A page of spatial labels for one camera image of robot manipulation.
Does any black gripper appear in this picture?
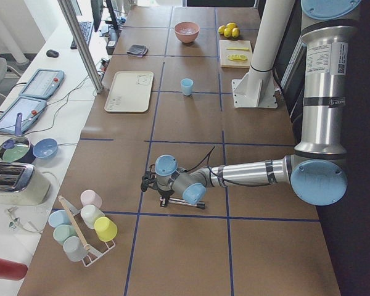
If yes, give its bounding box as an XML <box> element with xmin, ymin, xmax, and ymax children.
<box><xmin>156</xmin><ymin>184</ymin><xmax>175</xmax><ymax>207</ymax></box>

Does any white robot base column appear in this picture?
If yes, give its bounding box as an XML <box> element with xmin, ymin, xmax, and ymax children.
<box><xmin>232</xmin><ymin>0</ymin><xmax>295</xmax><ymax>109</ymax></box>

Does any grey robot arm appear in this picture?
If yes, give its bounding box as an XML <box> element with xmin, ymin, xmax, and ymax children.
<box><xmin>141</xmin><ymin>1</ymin><xmax>361</xmax><ymax>207</ymax></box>

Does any yellow cup on rack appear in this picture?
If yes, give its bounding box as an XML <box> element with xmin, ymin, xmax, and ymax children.
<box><xmin>94</xmin><ymin>216</ymin><xmax>118</xmax><ymax>242</ymax></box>

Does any white cup on rack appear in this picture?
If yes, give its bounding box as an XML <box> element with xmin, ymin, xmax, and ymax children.
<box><xmin>80</xmin><ymin>204</ymin><xmax>105</xmax><ymax>229</ymax></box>

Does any pink cup on rack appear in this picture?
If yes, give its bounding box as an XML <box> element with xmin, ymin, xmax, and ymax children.
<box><xmin>80</xmin><ymin>189</ymin><xmax>102</xmax><ymax>208</ymax></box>

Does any grey cup on rack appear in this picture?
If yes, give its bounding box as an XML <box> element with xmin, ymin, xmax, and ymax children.
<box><xmin>63</xmin><ymin>236</ymin><xmax>88</xmax><ymax>262</ymax></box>

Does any blue cup on rack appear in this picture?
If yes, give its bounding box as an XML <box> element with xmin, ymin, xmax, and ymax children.
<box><xmin>47</xmin><ymin>209</ymin><xmax>71</xmax><ymax>228</ymax></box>

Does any green cup on rack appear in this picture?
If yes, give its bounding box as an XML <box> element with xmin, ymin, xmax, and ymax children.
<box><xmin>53</xmin><ymin>224</ymin><xmax>77</xmax><ymax>245</ymax></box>

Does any light blue plastic cup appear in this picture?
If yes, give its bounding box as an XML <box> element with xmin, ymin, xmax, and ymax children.
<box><xmin>180</xmin><ymin>78</ymin><xmax>194</xmax><ymax>96</ymax></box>

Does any pink bowl of ice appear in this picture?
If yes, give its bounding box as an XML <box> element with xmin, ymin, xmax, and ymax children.
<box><xmin>174</xmin><ymin>22</ymin><xmax>200</xmax><ymax>44</ymax></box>

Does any cream bear serving tray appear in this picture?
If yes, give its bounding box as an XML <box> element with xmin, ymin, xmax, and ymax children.
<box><xmin>104</xmin><ymin>71</ymin><xmax>154</xmax><ymax>113</ymax></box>

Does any blue small bowl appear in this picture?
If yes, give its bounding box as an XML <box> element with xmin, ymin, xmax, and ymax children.
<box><xmin>33</xmin><ymin>138</ymin><xmax>59</xmax><ymax>159</ymax></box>

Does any cream toaster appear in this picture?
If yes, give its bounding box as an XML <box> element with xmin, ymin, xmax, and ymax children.
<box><xmin>0</xmin><ymin>162</ymin><xmax>51</xmax><ymax>206</ymax></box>

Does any grey folded cloth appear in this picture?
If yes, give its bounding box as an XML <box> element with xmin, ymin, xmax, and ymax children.
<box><xmin>126</xmin><ymin>44</ymin><xmax>149</xmax><ymax>57</ymax></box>

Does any blue saucepan with lid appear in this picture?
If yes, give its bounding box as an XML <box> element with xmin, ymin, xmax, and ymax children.
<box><xmin>0</xmin><ymin>113</ymin><xmax>36</xmax><ymax>163</ymax></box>

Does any lemon slices row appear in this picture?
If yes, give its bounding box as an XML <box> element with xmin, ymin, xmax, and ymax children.
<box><xmin>227</xmin><ymin>54</ymin><xmax>248</xmax><ymax>61</ymax></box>

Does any blue teach pendant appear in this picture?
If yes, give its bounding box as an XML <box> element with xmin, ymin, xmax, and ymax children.
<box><xmin>0</xmin><ymin>96</ymin><xmax>47</xmax><ymax>135</ymax></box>
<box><xmin>20</xmin><ymin>68</ymin><xmax>65</xmax><ymax>100</ymax></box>

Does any wooden cutting board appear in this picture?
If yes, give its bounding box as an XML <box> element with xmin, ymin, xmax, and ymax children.
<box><xmin>219</xmin><ymin>40</ymin><xmax>253</xmax><ymax>68</ymax></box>

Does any yellow plastic knife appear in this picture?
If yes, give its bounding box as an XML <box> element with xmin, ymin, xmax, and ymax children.
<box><xmin>226</xmin><ymin>47</ymin><xmax>250</xmax><ymax>51</ymax></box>

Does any red bottle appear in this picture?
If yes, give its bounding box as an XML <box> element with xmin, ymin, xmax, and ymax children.
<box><xmin>0</xmin><ymin>258</ymin><xmax>28</xmax><ymax>281</ymax></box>

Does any yellow lemon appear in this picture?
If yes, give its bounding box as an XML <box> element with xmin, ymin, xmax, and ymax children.
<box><xmin>218</xmin><ymin>25</ymin><xmax>226</xmax><ymax>35</ymax></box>
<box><xmin>223</xmin><ymin>28</ymin><xmax>232</xmax><ymax>38</ymax></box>
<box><xmin>231</xmin><ymin>27</ymin><xmax>241</xmax><ymax>39</ymax></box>
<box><xmin>226</xmin><ymin>22</ymin><xmax>237</xmax><ymax>30</ymax></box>

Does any black computer mouse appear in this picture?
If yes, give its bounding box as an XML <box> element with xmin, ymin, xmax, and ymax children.
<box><xmin>46</xmin><ymin>49</ymin><xmax>59</xmax><ymax>58</ymax></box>

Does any black keyboard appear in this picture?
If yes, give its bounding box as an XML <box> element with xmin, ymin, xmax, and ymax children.
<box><xmin>78</xmin><ymin>21</ymin><xmax>93</xmax><ymax>45</ymax></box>

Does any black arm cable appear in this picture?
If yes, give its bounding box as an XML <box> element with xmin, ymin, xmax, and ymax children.
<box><xmin>184</xmin><ymin>144</ymin><xmax>272</xmax><ymax>187</ymax></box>

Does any aluminium frame post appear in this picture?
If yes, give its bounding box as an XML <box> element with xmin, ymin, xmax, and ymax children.
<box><xmin>57</xmin><ymin>0</ymin><xmax>104</xmax><ymax>94</ymax></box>

